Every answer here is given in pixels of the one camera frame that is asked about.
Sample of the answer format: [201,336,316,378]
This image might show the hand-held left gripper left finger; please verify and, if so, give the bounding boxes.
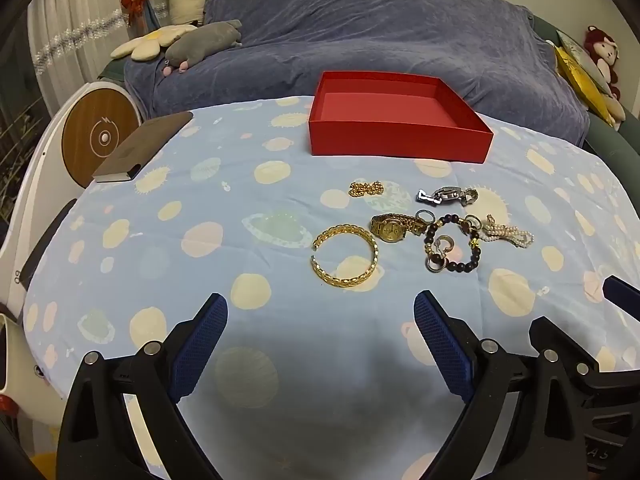
[56,292,230,480]

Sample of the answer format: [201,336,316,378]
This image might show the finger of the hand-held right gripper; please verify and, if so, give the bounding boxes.
[602,276,640,322]
[529,316,640,411]

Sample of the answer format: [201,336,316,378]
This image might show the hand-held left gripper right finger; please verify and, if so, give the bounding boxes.
[413,290,551,480]

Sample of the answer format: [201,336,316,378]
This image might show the dark beaded bracelet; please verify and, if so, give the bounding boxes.
[425,214,483,273]

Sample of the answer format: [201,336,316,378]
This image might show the gold bangle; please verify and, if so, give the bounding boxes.
[311,225,379,288]

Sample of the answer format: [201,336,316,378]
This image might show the gold wristwatch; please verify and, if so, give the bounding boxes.
[370,212,426,243]

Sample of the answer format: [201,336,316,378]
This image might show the pearl bracelet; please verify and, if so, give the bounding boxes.
[482,214,535,249]

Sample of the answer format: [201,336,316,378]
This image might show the silver wristwatch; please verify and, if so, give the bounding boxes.
[416,186,479,207]

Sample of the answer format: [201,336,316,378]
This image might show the gold chain necklace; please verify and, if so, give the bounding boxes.
[348,181,385,199]

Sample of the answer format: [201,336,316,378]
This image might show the red cardboard box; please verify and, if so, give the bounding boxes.
[307,71,495,164]

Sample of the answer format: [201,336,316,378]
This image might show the green sofa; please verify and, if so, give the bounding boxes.
[530,12,640,171]

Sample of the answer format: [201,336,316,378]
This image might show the brown book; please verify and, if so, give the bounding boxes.
[91,111,194,184]

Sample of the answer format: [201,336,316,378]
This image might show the yellow cushion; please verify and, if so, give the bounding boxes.
[552,42,618,126]

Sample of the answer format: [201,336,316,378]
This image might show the white machine with wooden disc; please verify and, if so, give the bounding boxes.
[0,81,143,418]

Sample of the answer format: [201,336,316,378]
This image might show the red monkey plush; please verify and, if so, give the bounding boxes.
[584,25,623,101]

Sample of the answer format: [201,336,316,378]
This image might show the grey patterned cushion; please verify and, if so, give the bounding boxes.
[556,30,613,96]

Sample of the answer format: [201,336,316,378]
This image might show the grey plush toy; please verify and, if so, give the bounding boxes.
[162,19,244,75]

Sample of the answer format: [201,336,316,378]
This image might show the cream flower cushion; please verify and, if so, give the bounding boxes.
[110,24,198,62]

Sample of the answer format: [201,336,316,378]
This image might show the blue sofa blanket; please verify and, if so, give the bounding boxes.
[123,0,591,146]

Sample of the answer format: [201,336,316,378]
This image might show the white curtain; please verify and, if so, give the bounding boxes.
[25,0,151,121]

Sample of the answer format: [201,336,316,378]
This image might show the red curtain bow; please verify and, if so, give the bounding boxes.
[121,0,151,27]

